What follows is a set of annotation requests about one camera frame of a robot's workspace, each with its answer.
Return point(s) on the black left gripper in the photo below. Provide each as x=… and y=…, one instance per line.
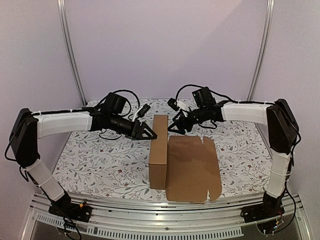
x=135, y=133

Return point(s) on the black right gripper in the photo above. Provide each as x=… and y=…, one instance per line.
x=185, y=121

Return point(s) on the brown cardboard box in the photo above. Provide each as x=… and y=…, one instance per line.
x=185, y=167

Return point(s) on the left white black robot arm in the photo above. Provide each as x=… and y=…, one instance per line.
x=31, y=127

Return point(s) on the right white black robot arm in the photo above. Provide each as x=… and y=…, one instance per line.
x=283, y=136

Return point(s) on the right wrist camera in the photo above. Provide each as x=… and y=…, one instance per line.
x=177, y=105

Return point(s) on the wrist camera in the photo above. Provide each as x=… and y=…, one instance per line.
x=177, y=105
x=140, y=113

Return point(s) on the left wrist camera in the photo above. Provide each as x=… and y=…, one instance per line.
x=140, y=113

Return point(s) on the aluminium front rail frame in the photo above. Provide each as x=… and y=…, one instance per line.
x=131, y=219

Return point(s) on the right aluminium corner post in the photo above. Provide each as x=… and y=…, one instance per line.
x=262, y=50

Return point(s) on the aluminium corner post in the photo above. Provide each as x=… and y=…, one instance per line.
x=262, y=50
x=61, y=6

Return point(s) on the left aluminium corner post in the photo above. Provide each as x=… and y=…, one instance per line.
x=61, y=6

